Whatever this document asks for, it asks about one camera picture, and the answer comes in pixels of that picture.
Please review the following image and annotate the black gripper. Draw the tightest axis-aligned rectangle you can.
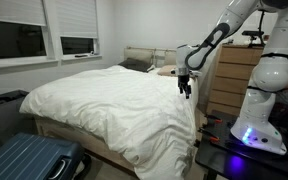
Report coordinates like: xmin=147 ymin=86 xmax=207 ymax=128
xmin=177 ymin=74 xmax=192 ymax=100

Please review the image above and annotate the white quilted duvet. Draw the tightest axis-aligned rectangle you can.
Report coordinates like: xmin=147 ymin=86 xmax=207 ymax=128
xmin=19 ymin=65 xmax=199 ymax=180

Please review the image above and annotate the pink pillow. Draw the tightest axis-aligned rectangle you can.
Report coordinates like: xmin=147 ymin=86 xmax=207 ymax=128
xmin=156 ymin=64 xmax=178 ymax=78

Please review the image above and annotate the orange black clamp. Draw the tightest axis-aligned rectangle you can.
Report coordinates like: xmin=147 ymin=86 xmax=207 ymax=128
xmin=205 ymin=114 xmax=224 ymax=125
xmin=198 ymin=127 xmax=221 ymax=144

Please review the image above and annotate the light wooden dresser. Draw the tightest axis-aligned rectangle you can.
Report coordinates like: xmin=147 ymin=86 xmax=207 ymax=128
xmin=206 ymin=43 xmax=266 ymax=117

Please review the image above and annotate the dark grey pillow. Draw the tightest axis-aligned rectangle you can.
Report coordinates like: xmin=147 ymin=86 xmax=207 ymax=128
xmin=118 ymin=57 xmax=156 ymax=73

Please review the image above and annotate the black robot table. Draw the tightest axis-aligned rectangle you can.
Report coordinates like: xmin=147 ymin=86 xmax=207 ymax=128
xmin=194 ymin=109 xmax=288 ymax=180

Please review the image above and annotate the narrow dark window pane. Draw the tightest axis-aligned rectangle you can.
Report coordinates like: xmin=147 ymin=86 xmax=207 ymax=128
xmin=60 ymin=36 xmax=96 ymax=56

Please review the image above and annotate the narrow white window blind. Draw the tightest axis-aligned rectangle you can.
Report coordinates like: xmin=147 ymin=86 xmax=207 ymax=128
xmin=55 ymin=0 xmax=99 ymax=39

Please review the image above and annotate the blue hard-shell suitcase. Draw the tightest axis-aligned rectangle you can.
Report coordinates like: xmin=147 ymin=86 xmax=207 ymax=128
xmin=0 ymin=133 xmax=85 ymax=180

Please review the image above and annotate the wide dark window pane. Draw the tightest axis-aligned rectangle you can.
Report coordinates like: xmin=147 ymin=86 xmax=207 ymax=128
xmin=0 ymin=19 xmax=48 ymax=61

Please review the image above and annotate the dark grey sofa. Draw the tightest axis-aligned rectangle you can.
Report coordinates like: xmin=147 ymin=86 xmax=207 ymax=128
xmin=0 ymin=89 xmax=39 ymax=148

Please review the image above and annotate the wide white window blind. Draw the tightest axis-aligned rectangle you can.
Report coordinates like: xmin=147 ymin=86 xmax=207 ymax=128
xmin=0 ymin=0 xmax=48 ymax=28

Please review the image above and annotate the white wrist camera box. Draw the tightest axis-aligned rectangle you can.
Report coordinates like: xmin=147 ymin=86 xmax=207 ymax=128
xmin=189 ymin=70 xmax=202 ymax=80

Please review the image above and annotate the black stereo camera on stand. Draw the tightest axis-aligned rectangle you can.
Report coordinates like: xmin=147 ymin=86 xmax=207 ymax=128
xmin=241 ymin=30 xmax=266 ymax=46

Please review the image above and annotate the light wooden bed frame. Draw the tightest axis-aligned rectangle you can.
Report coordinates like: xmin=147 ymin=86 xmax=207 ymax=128
xmin=33 ymin=114 xmax=139 ymax=178

